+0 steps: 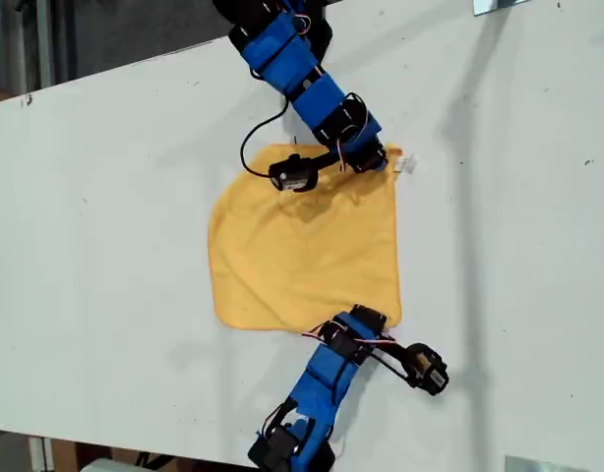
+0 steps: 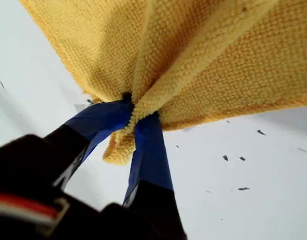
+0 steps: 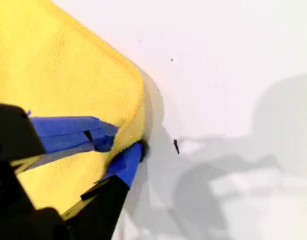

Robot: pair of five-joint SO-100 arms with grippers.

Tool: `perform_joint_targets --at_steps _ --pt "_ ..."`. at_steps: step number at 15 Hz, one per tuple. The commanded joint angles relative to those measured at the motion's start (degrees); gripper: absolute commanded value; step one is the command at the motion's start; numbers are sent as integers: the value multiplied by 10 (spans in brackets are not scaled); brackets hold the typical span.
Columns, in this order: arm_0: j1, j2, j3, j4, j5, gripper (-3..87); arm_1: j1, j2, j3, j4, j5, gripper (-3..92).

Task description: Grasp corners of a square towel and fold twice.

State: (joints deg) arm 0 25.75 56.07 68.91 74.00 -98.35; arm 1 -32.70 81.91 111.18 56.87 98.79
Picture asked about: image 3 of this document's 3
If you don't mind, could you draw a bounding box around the yellow square towel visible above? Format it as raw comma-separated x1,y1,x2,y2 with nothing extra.
0,0,147,216

